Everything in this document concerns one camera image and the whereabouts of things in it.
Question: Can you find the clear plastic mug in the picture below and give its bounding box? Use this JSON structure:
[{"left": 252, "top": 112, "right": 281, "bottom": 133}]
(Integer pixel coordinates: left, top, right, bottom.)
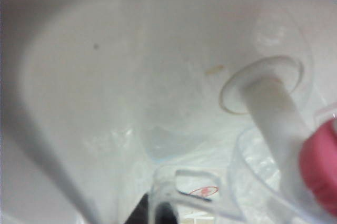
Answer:
[{"left": 148, "top": 102, "right": 337, "bottom": 224}]

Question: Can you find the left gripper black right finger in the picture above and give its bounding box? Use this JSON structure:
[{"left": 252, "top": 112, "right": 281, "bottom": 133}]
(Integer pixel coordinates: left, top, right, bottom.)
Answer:
[{"left": 157, "top": 201, "right": 180, "bottom": 224}]

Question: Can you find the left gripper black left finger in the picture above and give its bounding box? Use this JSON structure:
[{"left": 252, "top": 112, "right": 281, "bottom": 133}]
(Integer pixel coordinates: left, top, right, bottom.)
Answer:
[{"left": 126, "top": 193, "right": 152, "bottom": 224}]

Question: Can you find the white water dispenser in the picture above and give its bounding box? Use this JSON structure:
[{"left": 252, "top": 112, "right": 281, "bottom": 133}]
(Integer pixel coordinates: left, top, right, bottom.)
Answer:
[{"left": 0, "top": 0, "right": 337, "bottom": 224}]

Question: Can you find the red hot water tap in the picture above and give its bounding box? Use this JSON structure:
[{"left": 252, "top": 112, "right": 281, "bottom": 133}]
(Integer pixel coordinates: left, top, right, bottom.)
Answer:
[{"left": 220, "top": 55, "right": 337, "bottom": 216}]

